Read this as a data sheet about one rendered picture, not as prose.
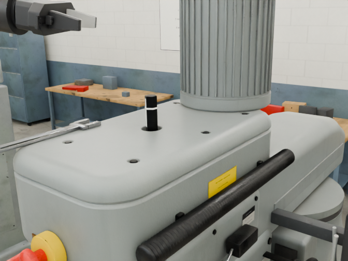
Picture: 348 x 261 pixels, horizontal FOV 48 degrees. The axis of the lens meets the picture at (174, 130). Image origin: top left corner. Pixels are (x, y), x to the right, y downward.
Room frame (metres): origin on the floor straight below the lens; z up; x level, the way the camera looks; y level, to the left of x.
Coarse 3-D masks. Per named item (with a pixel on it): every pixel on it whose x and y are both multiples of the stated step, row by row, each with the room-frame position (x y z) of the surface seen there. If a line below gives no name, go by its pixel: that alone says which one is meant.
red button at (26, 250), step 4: (24, 252) 0.47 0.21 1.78; (28, 252) 0.46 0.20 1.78; (32, 252) 0.46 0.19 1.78; (36, 252) 0.48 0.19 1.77; (40, 252) 0.48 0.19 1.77; (44, 252) 0.48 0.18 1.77; (20, 256) 0.47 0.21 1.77; (24, 256) 0.46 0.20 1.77; (28, 256) 0.46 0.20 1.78; (32, 256) 0.46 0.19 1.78; (36, 256) 0.46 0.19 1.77; (40, 256) 0.47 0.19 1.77; (44, 256) 0.47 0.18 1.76; (20, 260) 0.46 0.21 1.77; (24, 260) 0.46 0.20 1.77; (28, 260) 0.46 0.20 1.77; (32, 260) 0.46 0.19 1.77; (36, 260) 0.46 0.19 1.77; (40, 260) 0.47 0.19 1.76; (44, 260) 0.47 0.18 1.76
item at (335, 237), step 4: (332, 228) 0.72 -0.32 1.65; (336, 228) 0.72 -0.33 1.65; (332, 232) 0.72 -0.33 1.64; (336, 232) 0.72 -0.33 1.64; (332, 236) 0.72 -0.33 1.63; (336, 236) 0.69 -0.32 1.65; (332, 240) 0.72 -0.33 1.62; (336, 240) 0.69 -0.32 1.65; (332, 244) 0.69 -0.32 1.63; (336, 244) 0.69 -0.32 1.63; (332, 248) 0.69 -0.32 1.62; (336, 248) 0.69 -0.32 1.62; (332, 252) 0.69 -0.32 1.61; (336, 252) 0.73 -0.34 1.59; (332, 256) 0.70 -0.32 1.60; (336, 256) 0.73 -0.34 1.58; (332, 260) 0.70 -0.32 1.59; (336, 260) 0.73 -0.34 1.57
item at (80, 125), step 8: (80, 120) 0.71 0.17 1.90; (88, 120) 0.71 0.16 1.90; (64, 128) 0.65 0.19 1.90; (72, 128) 0.66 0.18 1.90; (80, 128) 0.67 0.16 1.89; (88, 128) 0.67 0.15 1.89; (32, 136) 0.61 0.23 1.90; (40, 136) 0.61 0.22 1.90; (48, 136) 0.62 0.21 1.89; (8, 144) 0.57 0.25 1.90; (16, 144) 0.57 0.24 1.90; (24, 144) 0.58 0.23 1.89; (0, 152) 0.55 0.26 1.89
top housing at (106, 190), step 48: (48, 144) 0.59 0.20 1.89; (96, 144) 0.59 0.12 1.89; (144, 144) 0.58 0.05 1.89; (192, 144) 0.58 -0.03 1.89; (240, 144) 0.67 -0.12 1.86; (48, 192) 0.50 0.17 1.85; (96, 192) 0.45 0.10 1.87; (144, 192) 0.46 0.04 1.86; (192, 192) 0.55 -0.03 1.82; (96, 240) 0.45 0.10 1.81; (144, 240) 0.46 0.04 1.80
